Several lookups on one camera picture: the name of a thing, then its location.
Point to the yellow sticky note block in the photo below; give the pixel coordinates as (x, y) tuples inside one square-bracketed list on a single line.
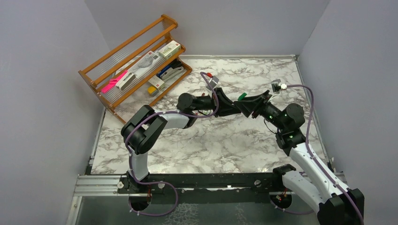
[(152, 91)]

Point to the white green box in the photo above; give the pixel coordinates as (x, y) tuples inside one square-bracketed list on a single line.
[(170, 49)]

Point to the small white red box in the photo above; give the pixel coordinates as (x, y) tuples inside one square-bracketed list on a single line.
[(157, 83)]

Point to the aluminium frame rail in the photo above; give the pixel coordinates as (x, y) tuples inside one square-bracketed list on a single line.
[(97, 185)]

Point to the wooden shelf rack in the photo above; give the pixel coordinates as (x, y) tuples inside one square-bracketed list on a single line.
[(151, 38)]

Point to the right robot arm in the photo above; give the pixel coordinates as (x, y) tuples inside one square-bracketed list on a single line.
[(332, 200)]

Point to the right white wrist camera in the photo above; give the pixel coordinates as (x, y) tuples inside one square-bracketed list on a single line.
[(277, 86)]

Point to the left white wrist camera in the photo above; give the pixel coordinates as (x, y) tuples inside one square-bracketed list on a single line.
[(212, 83)]

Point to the blue black stapler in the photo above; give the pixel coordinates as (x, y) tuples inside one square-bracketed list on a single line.
[(170, 69)]

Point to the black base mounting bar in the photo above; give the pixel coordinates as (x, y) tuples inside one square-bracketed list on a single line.
[(258, 182)]

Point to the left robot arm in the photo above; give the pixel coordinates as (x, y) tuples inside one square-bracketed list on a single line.
[(142, 131)]

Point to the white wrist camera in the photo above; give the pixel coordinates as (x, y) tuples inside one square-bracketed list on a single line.
[(277, 86), (212, 83)]

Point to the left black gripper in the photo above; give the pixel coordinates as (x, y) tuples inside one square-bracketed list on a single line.
[(226, 106)]

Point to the pink highlighter pack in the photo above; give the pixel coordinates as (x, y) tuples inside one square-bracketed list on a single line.
[(113, 82)]

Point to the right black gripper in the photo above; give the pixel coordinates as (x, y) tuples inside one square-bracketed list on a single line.
[(258, 104)]

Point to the long white package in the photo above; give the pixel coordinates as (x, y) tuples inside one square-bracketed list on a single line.
[(146, 63)]

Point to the white black box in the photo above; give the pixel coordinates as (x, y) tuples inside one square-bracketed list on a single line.
[(125, 81)]

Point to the green pen cap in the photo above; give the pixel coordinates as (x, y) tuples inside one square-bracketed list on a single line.
[(242, 96)]

